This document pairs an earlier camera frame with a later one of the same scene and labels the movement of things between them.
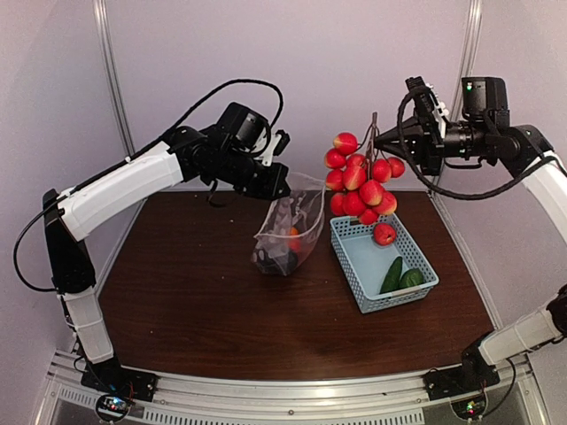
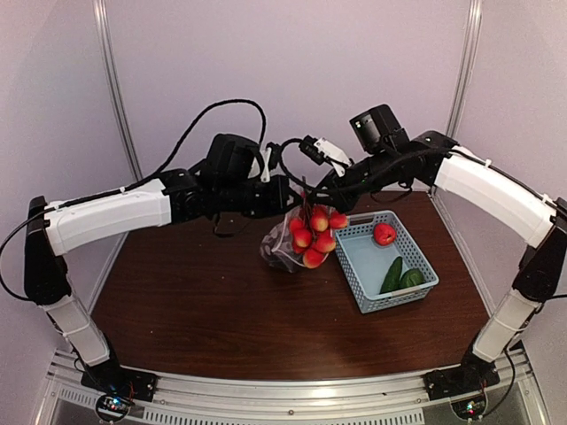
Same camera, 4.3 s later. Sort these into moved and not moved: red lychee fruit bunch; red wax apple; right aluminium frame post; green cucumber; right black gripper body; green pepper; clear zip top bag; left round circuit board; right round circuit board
Moved: clear zip top bag; right black gripper body; red lychee fruit bunch
Not moved: right aluminium frame post; green cucumber; green pepper; red wax apple; right round circuit board; left round circuit board
